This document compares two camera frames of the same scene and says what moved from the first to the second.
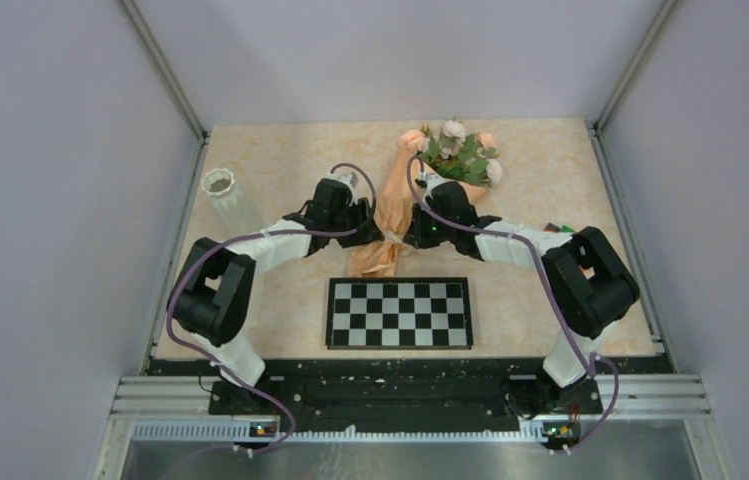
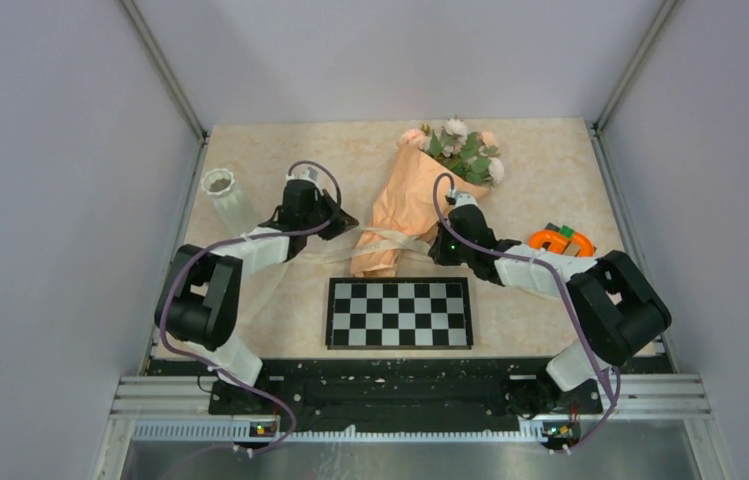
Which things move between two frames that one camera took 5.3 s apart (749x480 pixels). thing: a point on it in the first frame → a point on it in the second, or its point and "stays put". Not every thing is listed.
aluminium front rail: x=180 y=409 stays put
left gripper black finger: x=369 y=231 → x=342 y=221
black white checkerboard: x=399 y=313 stays put
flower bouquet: x=451 y=154 stays put
